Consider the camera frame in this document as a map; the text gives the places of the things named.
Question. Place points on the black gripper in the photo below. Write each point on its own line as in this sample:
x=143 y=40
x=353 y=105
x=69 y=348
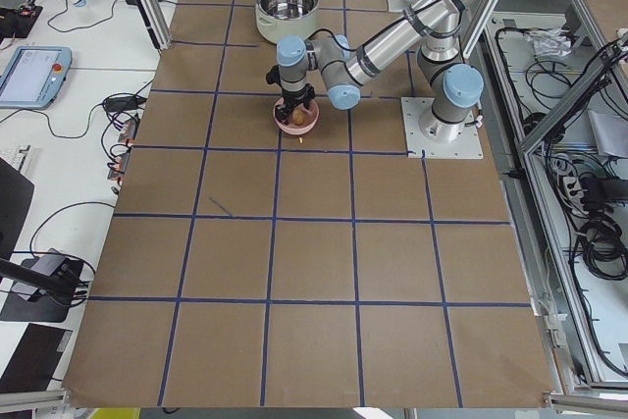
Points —
x=294 y=94

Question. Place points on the brown egg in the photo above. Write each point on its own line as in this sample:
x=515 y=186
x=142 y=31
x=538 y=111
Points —
x=298 y=118

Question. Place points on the pale green cooking pot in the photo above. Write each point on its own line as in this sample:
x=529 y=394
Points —
x=276 y=19

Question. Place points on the pink bowl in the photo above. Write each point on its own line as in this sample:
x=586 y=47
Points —
x=310 y=110

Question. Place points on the black power adapter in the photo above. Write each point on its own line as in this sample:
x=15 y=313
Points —
x=118 y=104

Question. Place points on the crumpled white paper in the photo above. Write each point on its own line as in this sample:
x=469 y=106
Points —
x=549 y=42

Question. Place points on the teach pendant tablet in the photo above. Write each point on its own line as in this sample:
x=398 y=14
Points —
x=34 y=76

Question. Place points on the black laptop corner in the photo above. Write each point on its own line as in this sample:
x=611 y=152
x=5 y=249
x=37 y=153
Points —
x=35 y=360

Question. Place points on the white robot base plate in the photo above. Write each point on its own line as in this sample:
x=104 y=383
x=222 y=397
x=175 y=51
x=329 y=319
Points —
x=428 y=138

